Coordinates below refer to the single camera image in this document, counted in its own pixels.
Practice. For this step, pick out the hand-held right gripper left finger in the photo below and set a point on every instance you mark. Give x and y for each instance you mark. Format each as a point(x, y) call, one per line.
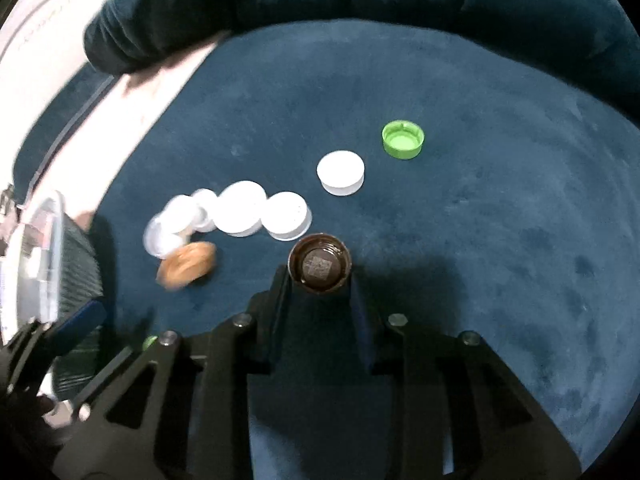
point(280, 302)

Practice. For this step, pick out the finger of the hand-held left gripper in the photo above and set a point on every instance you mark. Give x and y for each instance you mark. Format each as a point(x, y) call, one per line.
point(80, 324)

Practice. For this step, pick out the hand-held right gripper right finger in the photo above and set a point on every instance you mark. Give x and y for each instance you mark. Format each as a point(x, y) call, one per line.
point(362, 320)

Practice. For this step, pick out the brown bottle cap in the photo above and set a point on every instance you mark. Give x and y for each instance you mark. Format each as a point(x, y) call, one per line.
point(320, 267)

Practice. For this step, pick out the blue mesh basket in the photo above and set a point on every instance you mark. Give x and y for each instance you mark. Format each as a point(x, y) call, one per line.
point(80, 260)

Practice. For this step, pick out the green bottle cap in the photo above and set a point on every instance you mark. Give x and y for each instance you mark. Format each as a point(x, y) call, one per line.
point(403, 139)

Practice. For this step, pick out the small green cap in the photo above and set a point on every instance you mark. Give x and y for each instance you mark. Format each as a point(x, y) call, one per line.
point(149, 343)

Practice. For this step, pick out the white bottle cap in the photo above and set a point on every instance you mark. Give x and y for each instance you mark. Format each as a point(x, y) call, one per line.
point(340, 173)
point(286, 216)
point(242, 208)

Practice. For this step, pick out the tan wooden lid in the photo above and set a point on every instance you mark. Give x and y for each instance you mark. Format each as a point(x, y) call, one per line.
point(186, 262)

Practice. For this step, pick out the small translucent white cap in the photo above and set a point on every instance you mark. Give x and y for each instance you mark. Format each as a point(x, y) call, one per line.
point(204, 208)
point(159, 237)
point(178, 214)

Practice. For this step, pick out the pink bed sheet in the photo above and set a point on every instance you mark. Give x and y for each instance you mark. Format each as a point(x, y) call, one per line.
point(150, 105)

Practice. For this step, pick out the white carved headboard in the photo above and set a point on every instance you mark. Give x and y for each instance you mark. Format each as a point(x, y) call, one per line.
point(45, 25)

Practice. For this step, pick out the dark blue plush cushion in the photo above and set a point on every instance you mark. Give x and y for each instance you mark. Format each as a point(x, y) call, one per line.
point(500, 5)

